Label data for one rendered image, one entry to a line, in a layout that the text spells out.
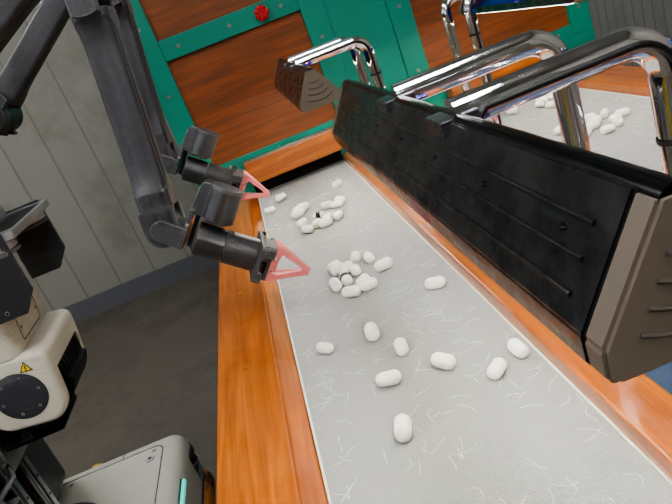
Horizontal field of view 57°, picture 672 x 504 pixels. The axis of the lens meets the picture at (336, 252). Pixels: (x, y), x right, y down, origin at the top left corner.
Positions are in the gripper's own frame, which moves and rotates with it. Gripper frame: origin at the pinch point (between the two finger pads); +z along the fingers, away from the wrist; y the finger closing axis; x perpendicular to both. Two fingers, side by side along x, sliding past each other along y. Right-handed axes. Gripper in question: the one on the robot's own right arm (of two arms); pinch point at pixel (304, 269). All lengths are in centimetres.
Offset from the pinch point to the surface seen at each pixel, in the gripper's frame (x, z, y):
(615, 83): -57, 72, 50
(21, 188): 84, -105, 272
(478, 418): -2.6, 13.9, -44.5
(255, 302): 10.7, -5.1, 6.1
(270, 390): 10.4, -4.8, -25.3
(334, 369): 6.3, 3.7, -22.6
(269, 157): -4, -1, 87
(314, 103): -26.7, -5.7, 14.9
